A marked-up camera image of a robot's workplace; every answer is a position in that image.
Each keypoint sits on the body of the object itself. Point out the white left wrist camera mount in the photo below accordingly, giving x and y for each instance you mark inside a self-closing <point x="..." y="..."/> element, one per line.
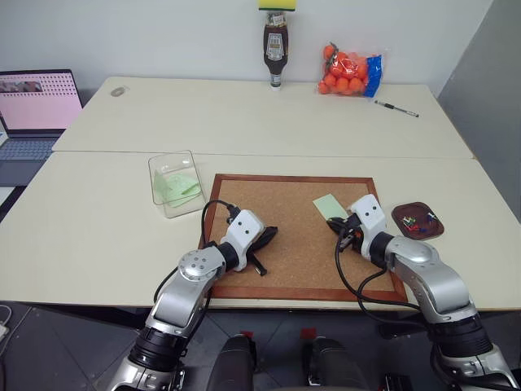
<point x="244" y="228"/>

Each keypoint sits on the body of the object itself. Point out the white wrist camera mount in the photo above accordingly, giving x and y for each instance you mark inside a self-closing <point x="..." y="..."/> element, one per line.
<point x="244" y="228"/>
<point x="370" y="216"/>

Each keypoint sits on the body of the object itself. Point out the bag of orange balls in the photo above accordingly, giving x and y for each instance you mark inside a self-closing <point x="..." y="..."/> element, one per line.
<point x="346" y="75"/>

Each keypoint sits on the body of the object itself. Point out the single green sticky note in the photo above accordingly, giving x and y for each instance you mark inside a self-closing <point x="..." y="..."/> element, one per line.
<point x="330" y="207"/>

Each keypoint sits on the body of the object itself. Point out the pile of green notes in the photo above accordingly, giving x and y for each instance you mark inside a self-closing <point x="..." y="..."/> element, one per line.
<point x="179" y="189"/>

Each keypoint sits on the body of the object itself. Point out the wood-framed cork board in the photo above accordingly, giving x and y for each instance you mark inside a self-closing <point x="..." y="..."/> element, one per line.
<point x="297" y="248"/>

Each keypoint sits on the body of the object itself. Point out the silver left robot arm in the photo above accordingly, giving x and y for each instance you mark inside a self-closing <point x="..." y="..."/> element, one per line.
<point x="191" y="285"/>

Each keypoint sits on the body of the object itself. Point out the dark rounded shape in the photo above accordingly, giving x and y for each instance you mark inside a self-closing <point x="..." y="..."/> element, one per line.
<point x="335" y="366"/>
<point x="232" y="362"/>

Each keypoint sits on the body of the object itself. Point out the open grey laptop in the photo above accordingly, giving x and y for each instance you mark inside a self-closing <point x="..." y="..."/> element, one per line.
<point x="34" y="106"/>

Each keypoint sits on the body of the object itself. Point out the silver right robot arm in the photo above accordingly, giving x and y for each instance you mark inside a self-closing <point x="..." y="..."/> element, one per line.
<point x="431" y="273"/>

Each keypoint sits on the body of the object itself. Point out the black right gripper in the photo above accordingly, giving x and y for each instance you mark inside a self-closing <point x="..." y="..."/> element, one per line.
<point x="353" y="232"/>

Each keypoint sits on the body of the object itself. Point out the small red floor marker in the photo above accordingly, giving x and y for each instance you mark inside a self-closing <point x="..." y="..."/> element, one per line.
<point x="246" y="334"/>

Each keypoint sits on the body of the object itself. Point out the black pen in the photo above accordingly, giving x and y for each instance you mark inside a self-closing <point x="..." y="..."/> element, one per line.
<point x="397" y="108"/>

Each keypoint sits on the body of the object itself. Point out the brown oval tray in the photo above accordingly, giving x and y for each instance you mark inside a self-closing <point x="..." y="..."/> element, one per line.
<point x="435" y="232"/>

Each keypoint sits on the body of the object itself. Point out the brown sauce squeeze bottle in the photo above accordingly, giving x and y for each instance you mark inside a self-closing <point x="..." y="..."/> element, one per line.
<point x="276" y="45"/>

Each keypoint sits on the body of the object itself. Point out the large red floor marker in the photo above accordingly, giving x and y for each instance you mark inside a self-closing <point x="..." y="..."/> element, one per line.
<point x="308" y="333"/>

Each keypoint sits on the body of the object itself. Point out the yellow green sponge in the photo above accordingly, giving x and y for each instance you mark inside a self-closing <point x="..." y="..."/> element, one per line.
<point x="277" y="4"/>

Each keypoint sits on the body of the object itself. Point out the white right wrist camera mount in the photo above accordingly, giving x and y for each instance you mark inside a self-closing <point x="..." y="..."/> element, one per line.
<point x="370" y="216"/>

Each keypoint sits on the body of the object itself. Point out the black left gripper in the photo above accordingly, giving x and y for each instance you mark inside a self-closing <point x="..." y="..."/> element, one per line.
<point x="259" y="243"/>

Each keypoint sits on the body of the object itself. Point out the clear plastic box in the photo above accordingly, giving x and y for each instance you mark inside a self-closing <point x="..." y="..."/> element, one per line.
<point x="171" y="163"/>

